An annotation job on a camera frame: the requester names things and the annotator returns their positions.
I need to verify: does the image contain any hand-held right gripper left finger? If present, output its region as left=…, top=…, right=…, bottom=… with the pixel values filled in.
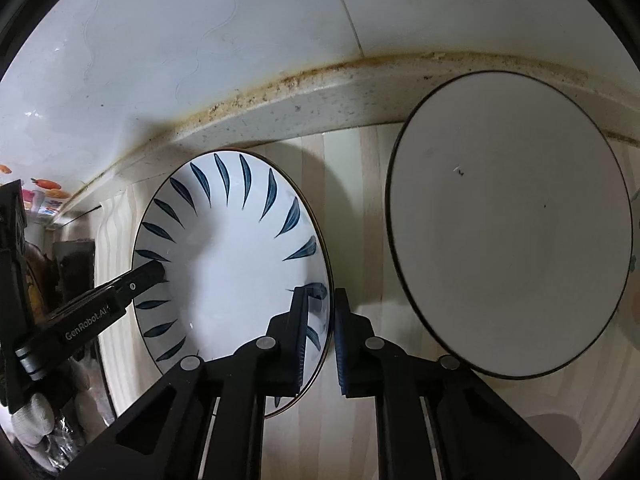
left=97, top=286, right=313, bottom=480

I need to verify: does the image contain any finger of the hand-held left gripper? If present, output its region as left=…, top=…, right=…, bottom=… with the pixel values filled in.
left=46, top=261, right=167, bottom=321

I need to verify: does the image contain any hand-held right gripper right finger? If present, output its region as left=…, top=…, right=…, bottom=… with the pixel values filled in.
left=332, top=287, right=583, bottom=480

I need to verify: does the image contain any blue leaf pattern plate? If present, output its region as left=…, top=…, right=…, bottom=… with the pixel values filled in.
left=131, top=149, right=335, bottom=418

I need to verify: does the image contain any white bowl with dark rim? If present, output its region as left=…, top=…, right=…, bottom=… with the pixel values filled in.
left=385, top=71, right=633, bottom=380

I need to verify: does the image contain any striped cat print tablecloth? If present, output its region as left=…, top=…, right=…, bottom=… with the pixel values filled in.
left=92, top=122, right=640, bottom=480

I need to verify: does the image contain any colourful wall sticker group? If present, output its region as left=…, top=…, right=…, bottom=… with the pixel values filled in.
left=0, top=162, right=71, bottom=218

